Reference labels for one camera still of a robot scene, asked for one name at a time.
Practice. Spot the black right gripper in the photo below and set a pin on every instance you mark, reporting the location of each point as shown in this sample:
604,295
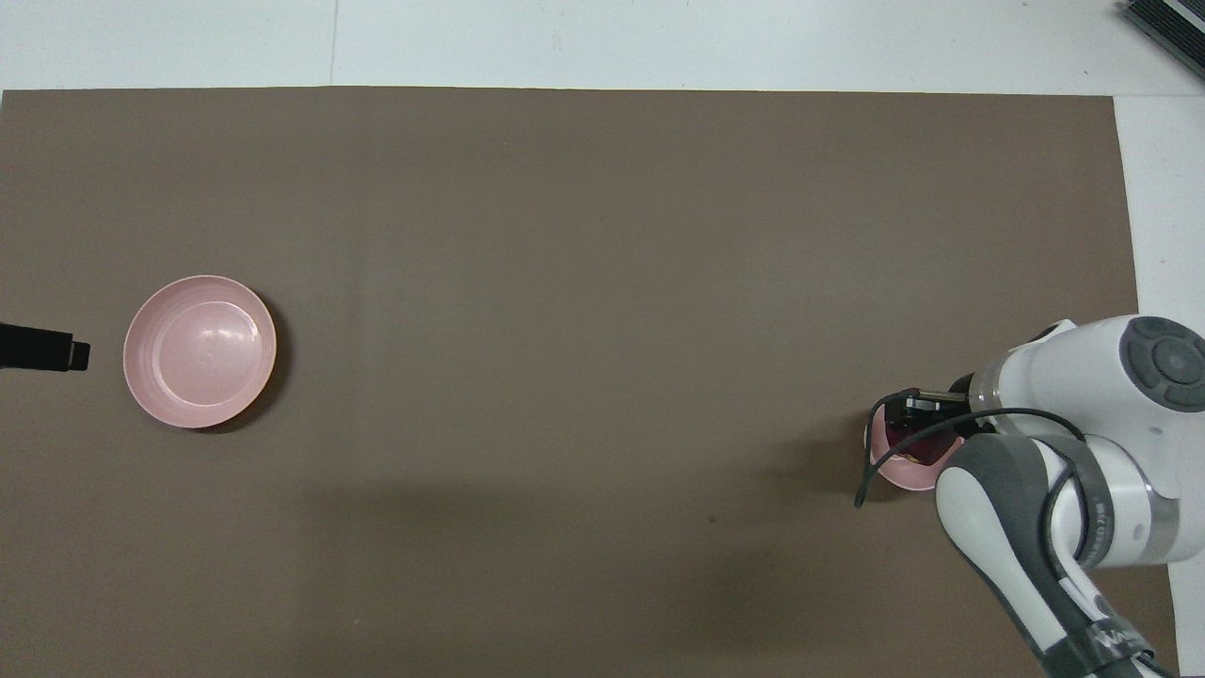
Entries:
960,394

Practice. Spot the dark red apple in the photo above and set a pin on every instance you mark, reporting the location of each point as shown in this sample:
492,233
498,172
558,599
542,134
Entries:
927,454

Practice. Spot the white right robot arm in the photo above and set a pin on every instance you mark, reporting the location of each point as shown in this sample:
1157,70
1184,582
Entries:
1073,377

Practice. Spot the pink bowl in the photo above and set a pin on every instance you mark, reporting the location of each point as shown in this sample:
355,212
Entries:
904,476

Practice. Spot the pink round plate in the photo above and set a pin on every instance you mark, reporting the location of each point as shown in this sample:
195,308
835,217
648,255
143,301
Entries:
202,353

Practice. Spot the brown table mat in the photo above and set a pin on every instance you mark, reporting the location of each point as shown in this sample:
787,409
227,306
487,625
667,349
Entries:
584,282

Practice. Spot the dark ribbed device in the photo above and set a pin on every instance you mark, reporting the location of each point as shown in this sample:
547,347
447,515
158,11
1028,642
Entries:
1167,24

